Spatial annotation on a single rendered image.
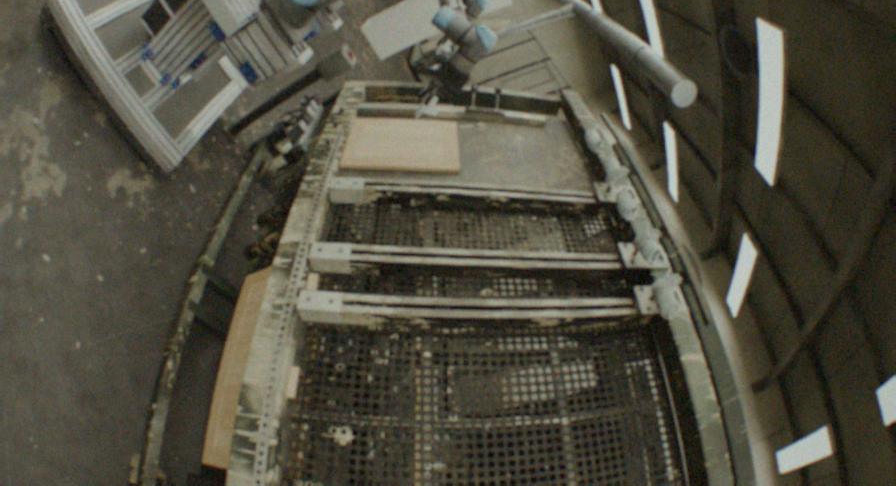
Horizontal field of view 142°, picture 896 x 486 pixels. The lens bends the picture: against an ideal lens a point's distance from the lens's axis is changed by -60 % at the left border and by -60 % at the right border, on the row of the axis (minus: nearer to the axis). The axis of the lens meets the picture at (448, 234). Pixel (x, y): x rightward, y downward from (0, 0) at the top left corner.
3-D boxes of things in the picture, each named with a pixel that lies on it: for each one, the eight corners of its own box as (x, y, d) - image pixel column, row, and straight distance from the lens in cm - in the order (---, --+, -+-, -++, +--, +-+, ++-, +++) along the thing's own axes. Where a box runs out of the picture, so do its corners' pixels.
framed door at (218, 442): (249, 278, 189) (246, 276, 188) (336, 245, 153) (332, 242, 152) (206, 464, 163) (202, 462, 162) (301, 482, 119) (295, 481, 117)
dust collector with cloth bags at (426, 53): (411, 42, 822) (510, 1, 807) (426, 69, 840) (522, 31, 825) (405, 64, 692) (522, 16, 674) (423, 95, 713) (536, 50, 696)
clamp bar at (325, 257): (317, 251, 128) (304, 197, 111) (648, 263, 151) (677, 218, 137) (311, 276, 122) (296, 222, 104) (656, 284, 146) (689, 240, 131)
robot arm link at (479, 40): (479, 20, 122) (500, 37, 122) (456, 45, 124) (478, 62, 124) (476, 22, 114) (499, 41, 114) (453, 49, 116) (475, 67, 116)
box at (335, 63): (319, 58, 219) (346, 42, 212) (330, 74, 221) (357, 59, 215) (313, 66, 208) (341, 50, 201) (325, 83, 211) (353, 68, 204)
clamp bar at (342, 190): (334, 188, 149) (328, 136, 135) (623, 205, 169) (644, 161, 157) (329, 206, 142) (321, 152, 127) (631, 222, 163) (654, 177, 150)
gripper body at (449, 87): (447, 107, 122) (471, 80, 119) (425, 93, 120) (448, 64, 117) (447, 97, 129) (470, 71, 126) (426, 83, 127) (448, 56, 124)
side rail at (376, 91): (366, 97, 224) (366, 80, 219) (555, 112, 234) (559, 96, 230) (365, 102, 219) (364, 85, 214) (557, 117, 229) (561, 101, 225)
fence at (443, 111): (359, 109, 199) (358, 103, 197) (542, 122, 206) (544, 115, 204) (357, 114, 195) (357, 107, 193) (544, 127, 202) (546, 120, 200)
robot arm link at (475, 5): (479, -8, 189) (493, 3, 188) (464, 9, 191) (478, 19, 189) (475, -10, 182) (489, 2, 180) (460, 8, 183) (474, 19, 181)
